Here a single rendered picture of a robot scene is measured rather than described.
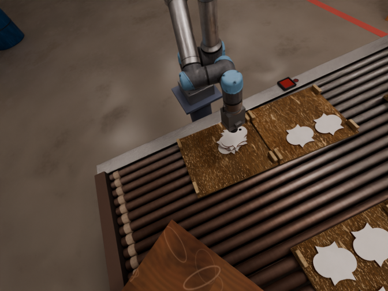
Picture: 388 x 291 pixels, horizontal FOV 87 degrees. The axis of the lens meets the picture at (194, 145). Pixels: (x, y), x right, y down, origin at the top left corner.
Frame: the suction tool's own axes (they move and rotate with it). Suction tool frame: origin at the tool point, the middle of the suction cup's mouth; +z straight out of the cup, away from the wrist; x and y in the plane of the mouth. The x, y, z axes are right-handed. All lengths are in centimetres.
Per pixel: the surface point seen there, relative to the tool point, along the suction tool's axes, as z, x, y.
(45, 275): 104, 28, -180
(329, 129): 9.9, -21.5, 40.6
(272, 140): 10.8, -10.6, 15.9
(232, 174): 10.8, -15.2, -11.1
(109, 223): 9, -5, -72
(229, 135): 6.5, 1.5, -1.4
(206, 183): 10.8, -12.4, -24.0
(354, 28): 104, 101, 259
